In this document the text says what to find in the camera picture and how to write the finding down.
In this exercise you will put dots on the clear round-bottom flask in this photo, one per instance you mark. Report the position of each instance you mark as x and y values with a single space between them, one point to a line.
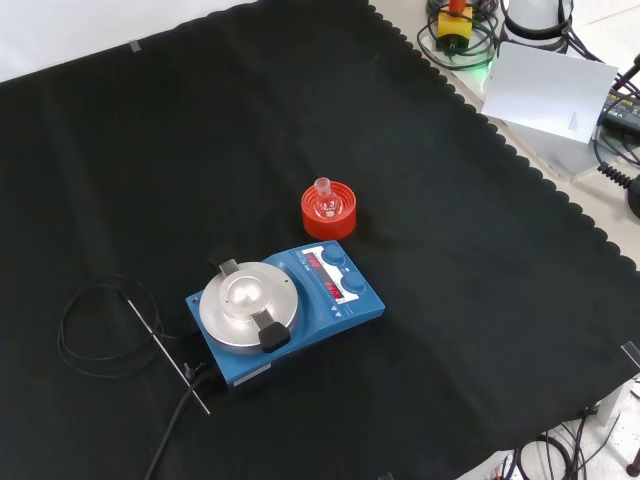
326 204

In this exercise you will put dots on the red ribbed flask stand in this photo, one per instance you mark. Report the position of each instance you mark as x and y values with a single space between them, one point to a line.
330 227

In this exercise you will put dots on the blue base heater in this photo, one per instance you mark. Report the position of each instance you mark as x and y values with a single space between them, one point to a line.
310 320

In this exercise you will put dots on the black bench cloth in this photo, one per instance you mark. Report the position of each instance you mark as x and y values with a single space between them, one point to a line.
450 300

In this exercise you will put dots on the thin metal probe rod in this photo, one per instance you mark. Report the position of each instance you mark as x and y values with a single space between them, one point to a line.
167 354

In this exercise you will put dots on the yellow stop button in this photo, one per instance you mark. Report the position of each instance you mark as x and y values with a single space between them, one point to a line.
454 25

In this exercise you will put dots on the grey tape piece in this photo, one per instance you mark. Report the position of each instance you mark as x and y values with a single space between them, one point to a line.
135 46

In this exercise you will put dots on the black power adapter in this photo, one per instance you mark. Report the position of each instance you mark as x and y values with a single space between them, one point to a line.
622 112

